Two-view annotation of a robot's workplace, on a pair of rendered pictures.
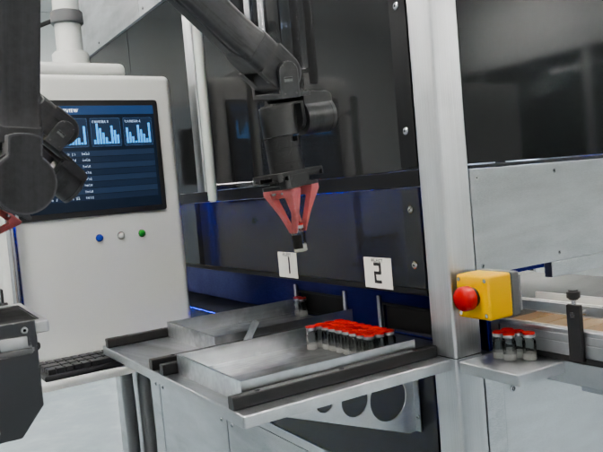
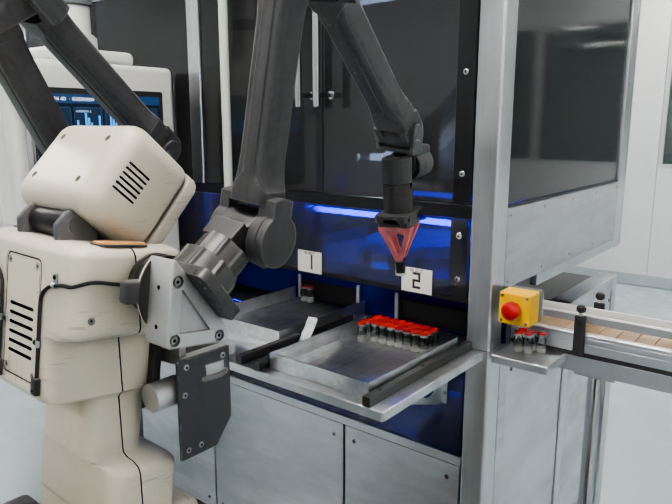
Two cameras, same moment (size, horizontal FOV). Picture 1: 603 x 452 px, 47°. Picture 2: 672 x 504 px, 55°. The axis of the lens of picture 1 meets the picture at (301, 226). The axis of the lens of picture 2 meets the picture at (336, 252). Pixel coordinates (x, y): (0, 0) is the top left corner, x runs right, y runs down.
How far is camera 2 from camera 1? 0.58 m
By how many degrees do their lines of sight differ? 21
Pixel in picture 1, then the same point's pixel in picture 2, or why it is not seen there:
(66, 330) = not seen: hidden behind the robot
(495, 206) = (517, 236)
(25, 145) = (283, 210)
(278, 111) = (404, 164)
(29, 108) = (279, 175)
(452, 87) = (507, 145)
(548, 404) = (524, 377)
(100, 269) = not seen: hidden behind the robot
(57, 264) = not seen: hidden behind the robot
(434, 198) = (485, 231)
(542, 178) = (539, 212)
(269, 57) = (409, 121)
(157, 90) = (162, 82)
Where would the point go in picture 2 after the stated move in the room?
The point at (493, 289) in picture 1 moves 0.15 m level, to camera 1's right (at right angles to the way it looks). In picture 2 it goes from (532, 304) to (589, 298)
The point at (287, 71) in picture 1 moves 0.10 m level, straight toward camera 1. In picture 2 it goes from (418, 132) to (445, 133)
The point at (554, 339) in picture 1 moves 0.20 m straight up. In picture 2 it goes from (559, 338) to (565, 251)
